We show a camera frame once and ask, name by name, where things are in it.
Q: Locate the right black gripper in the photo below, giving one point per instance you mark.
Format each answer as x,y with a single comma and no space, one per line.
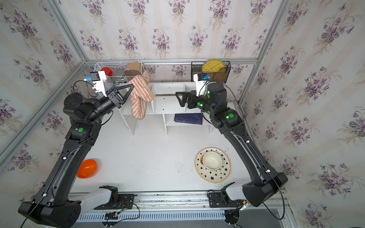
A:
194,99

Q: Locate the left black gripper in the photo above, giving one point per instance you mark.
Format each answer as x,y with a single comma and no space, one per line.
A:
116,99

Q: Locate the brown striped cloth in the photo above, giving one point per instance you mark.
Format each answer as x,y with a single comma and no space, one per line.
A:
141,95

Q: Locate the white wooden bookshelf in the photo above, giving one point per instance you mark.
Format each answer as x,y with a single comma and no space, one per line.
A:
165,104

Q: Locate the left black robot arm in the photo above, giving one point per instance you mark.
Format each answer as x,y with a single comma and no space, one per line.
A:
51,205

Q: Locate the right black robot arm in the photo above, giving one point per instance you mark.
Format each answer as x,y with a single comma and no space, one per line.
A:
265,180

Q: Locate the brown cardboard box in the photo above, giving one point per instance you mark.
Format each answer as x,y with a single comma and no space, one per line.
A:
133,69

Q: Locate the clear plastic water bottle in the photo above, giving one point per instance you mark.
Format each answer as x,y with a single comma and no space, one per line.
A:
108,83

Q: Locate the black mesh basket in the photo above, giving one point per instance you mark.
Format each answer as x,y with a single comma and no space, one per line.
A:
196,68

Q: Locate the brown round coaster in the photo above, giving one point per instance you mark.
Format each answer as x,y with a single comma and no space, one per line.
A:
220,77

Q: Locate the yellow round woven mat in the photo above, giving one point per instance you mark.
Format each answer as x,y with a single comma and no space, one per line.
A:
212,66

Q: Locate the cream ceramic bowl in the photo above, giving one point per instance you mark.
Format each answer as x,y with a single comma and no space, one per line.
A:
212,161

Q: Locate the star patterned plate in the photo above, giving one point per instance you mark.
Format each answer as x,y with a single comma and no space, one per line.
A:
216,176

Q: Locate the orange plastic bowl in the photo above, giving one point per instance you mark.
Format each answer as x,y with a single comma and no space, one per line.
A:
87,169

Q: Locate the white wire basket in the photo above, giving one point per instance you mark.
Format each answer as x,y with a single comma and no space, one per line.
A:
118,71

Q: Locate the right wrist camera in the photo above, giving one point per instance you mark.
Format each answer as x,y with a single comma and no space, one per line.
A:
201,80

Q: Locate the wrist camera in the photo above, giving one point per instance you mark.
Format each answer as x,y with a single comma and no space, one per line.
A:
201,80
97,80

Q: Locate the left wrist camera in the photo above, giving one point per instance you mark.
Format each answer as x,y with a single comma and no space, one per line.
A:
97,80

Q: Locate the aluminium mounting rail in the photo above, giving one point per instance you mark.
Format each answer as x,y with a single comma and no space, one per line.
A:
148,200

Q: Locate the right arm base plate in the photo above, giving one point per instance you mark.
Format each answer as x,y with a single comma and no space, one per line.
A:
219,200

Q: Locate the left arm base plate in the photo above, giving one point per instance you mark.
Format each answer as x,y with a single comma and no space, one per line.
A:
124,202

